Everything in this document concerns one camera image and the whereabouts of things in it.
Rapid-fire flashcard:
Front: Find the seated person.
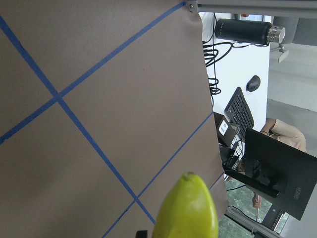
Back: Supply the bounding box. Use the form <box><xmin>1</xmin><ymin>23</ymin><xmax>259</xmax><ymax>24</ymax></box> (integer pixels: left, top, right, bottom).
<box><xmin>251</xmin><ymin>118</ymin><xmax>307</xmax><ymax>209</ymax></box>

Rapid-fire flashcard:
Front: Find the brown paper table mat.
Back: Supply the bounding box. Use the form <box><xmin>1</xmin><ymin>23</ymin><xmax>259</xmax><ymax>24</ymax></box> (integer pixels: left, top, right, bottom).
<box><xmin>0</xmin><ymin>0</ymin><xmax>228</xmax><ymax>238</ymax></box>

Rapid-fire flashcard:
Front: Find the black computer monitor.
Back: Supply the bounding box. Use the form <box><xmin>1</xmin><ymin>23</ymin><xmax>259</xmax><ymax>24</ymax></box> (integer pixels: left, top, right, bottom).
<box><xmin>222</xmin><ymin>129</ymin><xmax>317</xmax><ymax>220</ymax></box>

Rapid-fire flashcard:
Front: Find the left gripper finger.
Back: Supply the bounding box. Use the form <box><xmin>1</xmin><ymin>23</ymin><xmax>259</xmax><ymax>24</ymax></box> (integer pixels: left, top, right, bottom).
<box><xmin>135</xmin><ymin>230</ymin><xmax>148</xmax><ymax>238</ymax></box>

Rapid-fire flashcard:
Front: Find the black keyboard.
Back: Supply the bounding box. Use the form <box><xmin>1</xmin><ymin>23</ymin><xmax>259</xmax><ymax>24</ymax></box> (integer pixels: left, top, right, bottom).
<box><xmin>224</xmin><ymin>87</ymin><xmax>255</xmax><ymax>140</ymax></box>

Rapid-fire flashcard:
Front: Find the black water bottle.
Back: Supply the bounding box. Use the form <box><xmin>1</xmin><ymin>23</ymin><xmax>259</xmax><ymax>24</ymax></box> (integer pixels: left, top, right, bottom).
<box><xmin>214</xmin><ymin>19</ymin><xmax>286</xmax><ymax>45</ymax></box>

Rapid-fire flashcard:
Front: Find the black computer mouse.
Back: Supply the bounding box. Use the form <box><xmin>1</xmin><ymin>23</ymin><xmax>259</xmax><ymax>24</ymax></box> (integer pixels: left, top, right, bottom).
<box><xmin>246</xmin><ymin>75</ymin><xmax>261</xmax><ymax>92</ymax></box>

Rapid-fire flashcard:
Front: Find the aluminium frame post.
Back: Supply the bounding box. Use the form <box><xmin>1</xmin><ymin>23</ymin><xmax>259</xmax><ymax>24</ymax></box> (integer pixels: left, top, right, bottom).
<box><xmin>186</xmin><ymin>0</ymin><xmax>317</xmax><ymax>17</ymax></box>

